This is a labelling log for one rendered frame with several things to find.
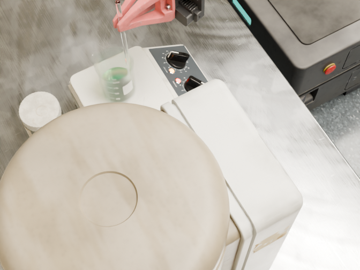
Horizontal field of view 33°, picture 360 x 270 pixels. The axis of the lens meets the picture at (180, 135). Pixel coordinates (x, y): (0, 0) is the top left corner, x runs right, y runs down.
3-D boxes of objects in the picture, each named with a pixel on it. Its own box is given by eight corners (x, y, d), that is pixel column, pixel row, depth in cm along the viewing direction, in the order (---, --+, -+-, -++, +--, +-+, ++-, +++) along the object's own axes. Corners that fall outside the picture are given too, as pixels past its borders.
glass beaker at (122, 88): (143, 80, 90) (139, 49, 82) (130, 111, 87) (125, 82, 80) (104, 69, 91) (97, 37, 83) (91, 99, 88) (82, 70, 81)
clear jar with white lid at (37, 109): (66, 112, 97) (57, 87, 90) (72, 146, 94) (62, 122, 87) (28, 120, 96) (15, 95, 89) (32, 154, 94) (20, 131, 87)
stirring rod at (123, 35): (132, 85, 88) (117, -3, 70) (135, 88, 88) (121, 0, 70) (129, 88, 88) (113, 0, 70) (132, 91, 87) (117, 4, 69)
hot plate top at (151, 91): (140, 46, 93) (140, 43, 92) (179, 107, 88) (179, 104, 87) (68, 80, 90) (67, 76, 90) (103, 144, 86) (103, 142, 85)
